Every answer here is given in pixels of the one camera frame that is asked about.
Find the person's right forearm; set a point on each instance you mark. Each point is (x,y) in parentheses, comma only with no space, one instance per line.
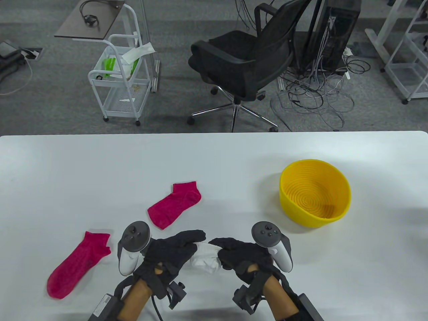
(279,297)

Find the floor outlet box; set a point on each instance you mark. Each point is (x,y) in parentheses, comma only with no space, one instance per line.
(31,53)

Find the person's left forearm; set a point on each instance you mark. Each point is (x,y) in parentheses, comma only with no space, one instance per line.
(133,301)

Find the white desk leg frame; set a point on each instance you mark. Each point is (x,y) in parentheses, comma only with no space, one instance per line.
(376,43)

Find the white paper sheet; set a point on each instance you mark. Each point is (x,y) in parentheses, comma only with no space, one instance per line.
(140,51)

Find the white metal rack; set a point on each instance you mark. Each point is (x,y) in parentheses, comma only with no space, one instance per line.
(396,82)

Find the white power strip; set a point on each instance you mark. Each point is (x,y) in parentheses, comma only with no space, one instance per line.
(347,51)

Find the green packet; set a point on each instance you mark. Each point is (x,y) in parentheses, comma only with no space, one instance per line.
(109,65)

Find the yellow ribbed basket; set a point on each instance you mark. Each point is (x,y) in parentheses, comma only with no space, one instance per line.
(314,197)

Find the person's right hand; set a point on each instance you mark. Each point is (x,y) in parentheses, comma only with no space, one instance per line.
(244,257)

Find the white rolling cart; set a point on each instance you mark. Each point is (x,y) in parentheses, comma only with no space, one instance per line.
(117,107)

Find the grey side table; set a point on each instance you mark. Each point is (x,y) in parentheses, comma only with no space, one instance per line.
(77,28)

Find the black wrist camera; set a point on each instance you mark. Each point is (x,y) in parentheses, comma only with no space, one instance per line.
(245,297)
(177,294)

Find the pink sock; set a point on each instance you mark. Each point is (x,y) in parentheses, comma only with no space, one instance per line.
(177,204)
(77,264)

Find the black office chair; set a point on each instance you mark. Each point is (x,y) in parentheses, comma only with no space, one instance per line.
(234,57)

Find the black computer tower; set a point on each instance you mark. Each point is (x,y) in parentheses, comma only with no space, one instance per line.
(344,30)

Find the person's left hand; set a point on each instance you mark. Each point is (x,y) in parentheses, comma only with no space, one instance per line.
(164,254)

